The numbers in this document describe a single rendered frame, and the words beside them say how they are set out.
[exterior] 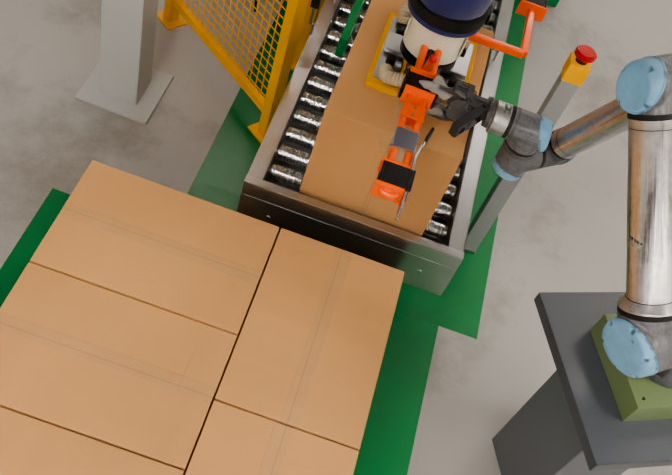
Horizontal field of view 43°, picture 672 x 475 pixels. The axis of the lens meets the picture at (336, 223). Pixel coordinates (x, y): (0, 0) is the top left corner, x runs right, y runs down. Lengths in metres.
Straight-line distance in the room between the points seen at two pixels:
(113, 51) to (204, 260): 1.20
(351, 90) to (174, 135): 1.22
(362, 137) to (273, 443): 0.86
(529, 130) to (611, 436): 0.81
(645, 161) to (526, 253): 1.63
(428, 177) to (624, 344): 0.73
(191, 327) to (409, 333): 1.05
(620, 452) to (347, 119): 1.11
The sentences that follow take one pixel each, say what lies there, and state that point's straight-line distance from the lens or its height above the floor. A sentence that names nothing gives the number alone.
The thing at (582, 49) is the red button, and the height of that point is 1.04.
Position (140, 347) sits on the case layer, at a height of 0.54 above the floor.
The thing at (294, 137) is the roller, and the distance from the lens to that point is 2.84.
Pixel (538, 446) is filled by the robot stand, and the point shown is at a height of 0.29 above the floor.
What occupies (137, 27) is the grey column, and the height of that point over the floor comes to 0.41.
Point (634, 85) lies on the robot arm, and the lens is 1.97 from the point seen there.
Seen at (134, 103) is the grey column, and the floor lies 0.02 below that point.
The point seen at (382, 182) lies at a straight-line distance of 2.03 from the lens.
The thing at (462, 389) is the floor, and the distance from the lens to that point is 3.11.
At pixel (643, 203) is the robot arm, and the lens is 2.02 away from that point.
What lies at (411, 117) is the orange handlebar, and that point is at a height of 1.09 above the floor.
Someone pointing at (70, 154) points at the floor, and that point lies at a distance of 3.40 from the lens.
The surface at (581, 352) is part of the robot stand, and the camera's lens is 2.42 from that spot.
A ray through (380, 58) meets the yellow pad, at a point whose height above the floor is 0.97.
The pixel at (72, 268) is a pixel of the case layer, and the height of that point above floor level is 0.54.
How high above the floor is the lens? 2.58
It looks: 51 degrees down
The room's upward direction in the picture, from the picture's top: 21 degrees clockwise
